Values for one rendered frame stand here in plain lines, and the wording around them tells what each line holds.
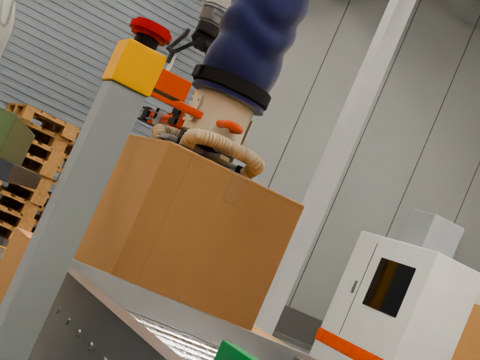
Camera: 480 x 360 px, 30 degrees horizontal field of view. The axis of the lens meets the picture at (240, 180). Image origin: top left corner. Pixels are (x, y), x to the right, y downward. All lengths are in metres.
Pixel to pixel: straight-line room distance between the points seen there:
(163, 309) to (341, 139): 3.77
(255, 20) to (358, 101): 3.35
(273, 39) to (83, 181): 1.20
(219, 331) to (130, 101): 0.89
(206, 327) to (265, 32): 0.83
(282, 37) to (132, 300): 0.88
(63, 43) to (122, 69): 10.36
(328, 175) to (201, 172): 3.60
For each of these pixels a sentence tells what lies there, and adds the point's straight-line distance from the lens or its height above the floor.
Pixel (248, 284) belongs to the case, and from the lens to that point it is 2.24.
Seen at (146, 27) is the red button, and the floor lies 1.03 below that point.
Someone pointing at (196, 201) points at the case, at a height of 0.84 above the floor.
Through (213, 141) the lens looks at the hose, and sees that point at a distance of 2.31.
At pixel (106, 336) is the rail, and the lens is 1.50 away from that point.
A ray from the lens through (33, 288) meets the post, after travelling 1.39.
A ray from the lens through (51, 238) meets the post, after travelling 1.38.
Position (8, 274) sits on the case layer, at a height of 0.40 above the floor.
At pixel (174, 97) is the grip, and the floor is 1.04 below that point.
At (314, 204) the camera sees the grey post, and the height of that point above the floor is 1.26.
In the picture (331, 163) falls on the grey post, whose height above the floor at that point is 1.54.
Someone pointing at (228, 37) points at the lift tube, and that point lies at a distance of 2.49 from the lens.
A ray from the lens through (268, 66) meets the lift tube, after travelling 2.48.
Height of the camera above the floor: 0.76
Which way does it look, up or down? 5 degrees up
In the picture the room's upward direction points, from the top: 24 degrees clockwise
